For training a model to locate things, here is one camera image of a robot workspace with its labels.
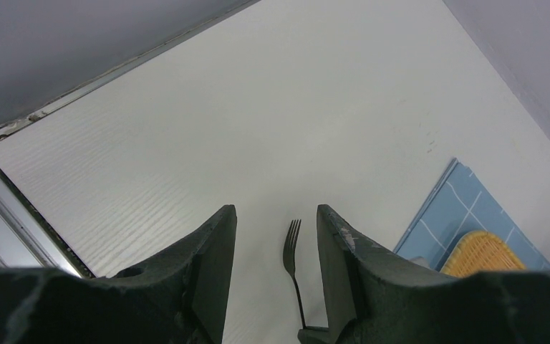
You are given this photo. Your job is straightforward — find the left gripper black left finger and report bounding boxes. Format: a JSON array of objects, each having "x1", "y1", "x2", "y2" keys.
[{"x1": 95, "y1": 205, "x2": 237, "y2": 343}]

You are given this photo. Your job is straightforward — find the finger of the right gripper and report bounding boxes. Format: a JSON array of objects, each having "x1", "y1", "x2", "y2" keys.
[{"x1": 297, "y1": 326, "x2": 330, "y2": 344}]

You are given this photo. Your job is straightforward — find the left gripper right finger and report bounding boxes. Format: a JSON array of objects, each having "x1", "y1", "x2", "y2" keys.
[{"x1": 317, "y1": 204, "x2": 452, "y2": 343}]

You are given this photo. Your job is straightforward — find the black metal fork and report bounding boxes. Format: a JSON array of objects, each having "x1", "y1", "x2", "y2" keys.
[{"x1": 282, "y1": 219, "x2": 307, "y2": 329}]

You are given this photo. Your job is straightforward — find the woven bamboo placemat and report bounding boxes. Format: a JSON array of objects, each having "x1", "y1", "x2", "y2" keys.
[{"x1": 440, "y1": 231, "x2": 527, "y2": 277}]

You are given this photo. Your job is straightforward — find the blue checked cloth napkin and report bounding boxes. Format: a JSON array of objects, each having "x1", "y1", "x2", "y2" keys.
[{"x1": 393, "y1": 158, "x2": 550, "y2": 271}]

